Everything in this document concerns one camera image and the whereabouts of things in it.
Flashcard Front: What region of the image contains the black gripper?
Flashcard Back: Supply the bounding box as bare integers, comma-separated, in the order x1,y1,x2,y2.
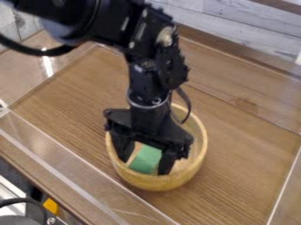
102,105,193,176

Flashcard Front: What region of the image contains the green rectangular block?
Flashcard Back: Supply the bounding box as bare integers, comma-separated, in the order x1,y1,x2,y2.
129,145,161,175

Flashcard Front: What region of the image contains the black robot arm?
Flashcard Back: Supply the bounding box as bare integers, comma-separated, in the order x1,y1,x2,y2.
0,0,193,175

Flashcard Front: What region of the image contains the brown wooden bowl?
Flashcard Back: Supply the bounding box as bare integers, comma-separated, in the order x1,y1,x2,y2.
104,104,208,192

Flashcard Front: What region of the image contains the yellow and black device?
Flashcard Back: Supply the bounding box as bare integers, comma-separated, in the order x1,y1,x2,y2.
23,199,77,225

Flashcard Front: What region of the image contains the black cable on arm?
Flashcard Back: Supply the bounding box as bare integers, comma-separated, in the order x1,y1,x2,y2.
169,87,192,125

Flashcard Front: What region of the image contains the clear acrylic tray wall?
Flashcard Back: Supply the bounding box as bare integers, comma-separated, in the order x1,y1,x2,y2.
0,108,179,225

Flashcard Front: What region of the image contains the black cable bottom left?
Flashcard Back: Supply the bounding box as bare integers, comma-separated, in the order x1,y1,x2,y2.
0,198,48,225

